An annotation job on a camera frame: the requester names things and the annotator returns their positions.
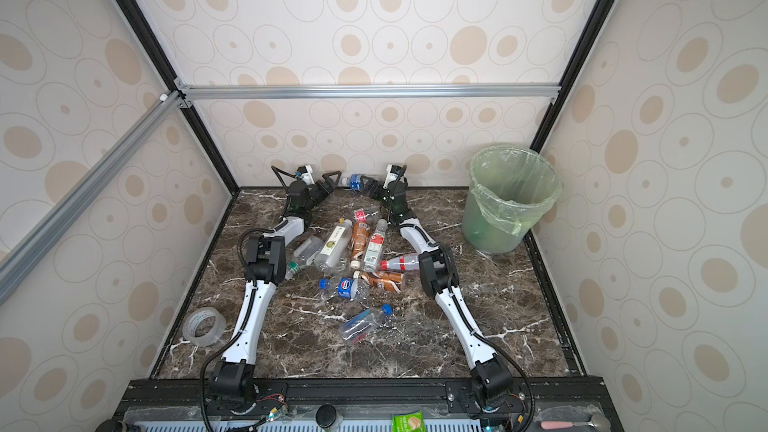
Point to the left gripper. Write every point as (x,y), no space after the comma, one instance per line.
(326,187)

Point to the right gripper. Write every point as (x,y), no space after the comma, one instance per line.
(372,185)

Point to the blue label water bottle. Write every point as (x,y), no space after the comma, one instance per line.
(354,182)

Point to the red label clear bottle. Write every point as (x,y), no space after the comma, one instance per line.
(368,218)

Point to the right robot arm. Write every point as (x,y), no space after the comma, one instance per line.
(494,374)

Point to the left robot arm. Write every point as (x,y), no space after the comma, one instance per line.
(228,373)

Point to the green lined mesh waste bin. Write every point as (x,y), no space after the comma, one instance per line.
(510,190)

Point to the orange label tea bottle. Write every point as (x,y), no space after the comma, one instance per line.
(360,237)

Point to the red white label bottle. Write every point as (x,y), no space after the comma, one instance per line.
(374,250)

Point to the tall clear white-cap bottle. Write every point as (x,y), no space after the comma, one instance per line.
(328,258)

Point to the green cap clear bottle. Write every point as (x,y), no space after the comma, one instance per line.
(303,256)

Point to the red cap lying bottle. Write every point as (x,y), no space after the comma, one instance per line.
(402,263)

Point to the brown label lying bottle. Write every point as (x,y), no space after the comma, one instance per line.
(385,280)

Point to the blue cap round-label bottle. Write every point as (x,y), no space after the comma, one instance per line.
(346,288)

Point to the crushed blue cap bottle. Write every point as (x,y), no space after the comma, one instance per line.
(365,322)

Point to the clear tape roll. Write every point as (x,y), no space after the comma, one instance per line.
(204,327)

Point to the black round knob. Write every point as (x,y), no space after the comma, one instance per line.
(327,418)

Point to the green snack packet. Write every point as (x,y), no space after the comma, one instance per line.
(412,422)

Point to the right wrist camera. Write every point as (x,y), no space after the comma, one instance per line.
(394,173)

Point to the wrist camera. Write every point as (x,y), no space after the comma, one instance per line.
(394,173)
(305,173)

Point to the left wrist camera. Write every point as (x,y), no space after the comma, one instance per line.
(305,173)

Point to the horizontal aluminium rail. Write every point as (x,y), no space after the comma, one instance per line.
(378,91)

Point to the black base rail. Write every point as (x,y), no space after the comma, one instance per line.
(289,404)

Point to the left diagonal aluminium rail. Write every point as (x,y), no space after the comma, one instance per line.
(25,257)

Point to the pink handled tool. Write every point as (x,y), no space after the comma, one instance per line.
(597,422)

